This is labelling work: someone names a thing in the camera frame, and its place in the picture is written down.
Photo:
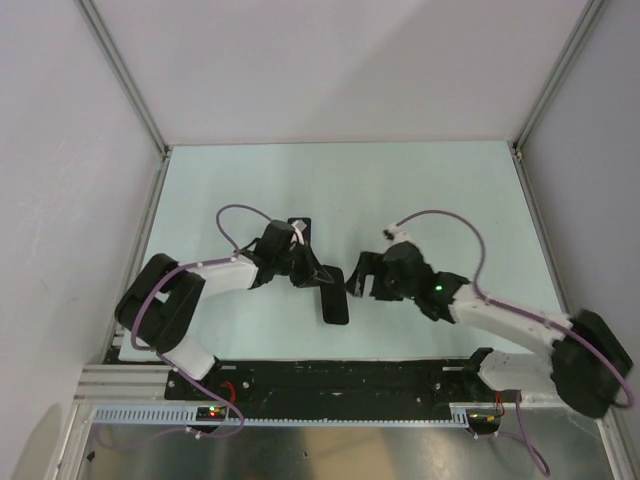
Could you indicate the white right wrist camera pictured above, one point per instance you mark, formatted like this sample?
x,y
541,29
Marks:
x,y
395,235

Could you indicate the aluminium front frame rail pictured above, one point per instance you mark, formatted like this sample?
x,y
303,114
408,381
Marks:
x,y
125,383

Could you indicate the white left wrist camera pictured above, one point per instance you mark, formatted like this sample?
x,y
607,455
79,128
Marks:
x,y
299,226

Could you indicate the grey slotted cable duct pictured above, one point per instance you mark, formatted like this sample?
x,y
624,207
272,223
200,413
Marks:
x,y
193,415

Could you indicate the aluminium frame post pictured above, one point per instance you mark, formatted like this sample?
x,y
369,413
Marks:
x,y
568,56
106,43

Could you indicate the right aluminium frame post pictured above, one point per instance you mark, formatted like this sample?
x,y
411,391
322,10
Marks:
x,y
568,56

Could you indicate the pink-edged black phone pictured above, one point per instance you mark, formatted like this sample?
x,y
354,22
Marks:
x,y
333,299

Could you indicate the left aluminium frame post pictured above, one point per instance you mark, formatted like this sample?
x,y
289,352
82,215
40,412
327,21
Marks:
x,y
106,43

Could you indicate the right circuit board with wires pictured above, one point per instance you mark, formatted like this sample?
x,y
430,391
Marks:
x,y
483,424

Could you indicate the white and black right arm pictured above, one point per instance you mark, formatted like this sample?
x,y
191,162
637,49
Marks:
x,y
588,364

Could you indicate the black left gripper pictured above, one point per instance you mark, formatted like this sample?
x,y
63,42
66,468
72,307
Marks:
x,y
312,272

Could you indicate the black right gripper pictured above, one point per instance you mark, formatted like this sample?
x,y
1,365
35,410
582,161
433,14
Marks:
x,y
367,265

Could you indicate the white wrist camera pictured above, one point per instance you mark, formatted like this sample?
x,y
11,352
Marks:
x,y
395,235
299,226

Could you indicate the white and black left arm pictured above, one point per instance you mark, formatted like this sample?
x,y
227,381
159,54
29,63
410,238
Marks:
x,y
158,307

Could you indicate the left circuit board with leds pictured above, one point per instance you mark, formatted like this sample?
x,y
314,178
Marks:
x,y
211,413

